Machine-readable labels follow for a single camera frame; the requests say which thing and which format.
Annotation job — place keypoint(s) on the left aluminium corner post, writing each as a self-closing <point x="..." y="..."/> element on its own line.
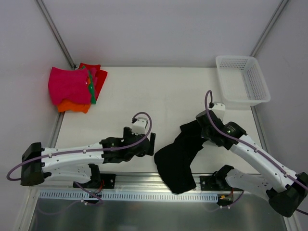
<point x="55" y="32"/>

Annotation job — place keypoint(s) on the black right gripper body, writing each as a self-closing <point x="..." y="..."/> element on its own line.
<point x="205" y="128"/>

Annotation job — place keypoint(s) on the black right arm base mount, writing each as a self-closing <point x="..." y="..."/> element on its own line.
<point x="216" y="181"/>

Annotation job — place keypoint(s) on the aluminium front rail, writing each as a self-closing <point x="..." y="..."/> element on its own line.
<point x="138" y="182"/>

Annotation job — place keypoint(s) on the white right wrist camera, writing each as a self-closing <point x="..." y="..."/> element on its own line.
<point x="219" y="109"/>

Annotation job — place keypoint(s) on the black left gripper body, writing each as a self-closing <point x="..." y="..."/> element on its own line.
<point x="146" y="145"/>

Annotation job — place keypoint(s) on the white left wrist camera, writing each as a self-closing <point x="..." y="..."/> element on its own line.
<point x="139" y="126"/>

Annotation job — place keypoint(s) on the black t shirt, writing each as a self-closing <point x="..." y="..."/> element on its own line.
<point x="173" y="161"/>

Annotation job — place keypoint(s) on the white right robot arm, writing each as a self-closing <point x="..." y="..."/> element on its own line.
<point x="283" y="188"/>

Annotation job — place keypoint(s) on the white plastic basket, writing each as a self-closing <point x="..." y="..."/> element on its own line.
<point x="242" y="83"/>

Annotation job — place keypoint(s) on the right aluminium corner post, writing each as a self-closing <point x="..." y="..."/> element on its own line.
<point x="270" y="25"/>

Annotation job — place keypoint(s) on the orange folded t shirt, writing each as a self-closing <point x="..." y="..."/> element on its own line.
<point x="71" y="101"/>

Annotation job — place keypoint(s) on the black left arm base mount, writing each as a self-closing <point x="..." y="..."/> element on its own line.
<point x="98" y="180"/>

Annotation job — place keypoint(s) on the white slotted cable duct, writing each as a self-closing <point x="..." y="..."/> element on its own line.
<point x="130" y="196"/>

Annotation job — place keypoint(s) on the red folded t shirt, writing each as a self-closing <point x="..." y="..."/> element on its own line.
<point x="99" y="76"/>

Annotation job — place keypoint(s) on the magenta folded t shirt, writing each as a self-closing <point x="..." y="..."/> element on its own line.
<point x="59" y="79"/>

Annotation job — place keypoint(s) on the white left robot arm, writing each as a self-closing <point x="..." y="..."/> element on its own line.
<point x="81" y="164"/>

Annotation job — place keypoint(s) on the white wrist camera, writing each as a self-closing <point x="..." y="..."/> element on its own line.
<point x="139" y="126"/>
<point x="219" y="109"/>

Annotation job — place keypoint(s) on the aluminium corner post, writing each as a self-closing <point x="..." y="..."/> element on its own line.
<point x="55" y="32"/>
<point x="270" y="25"/>

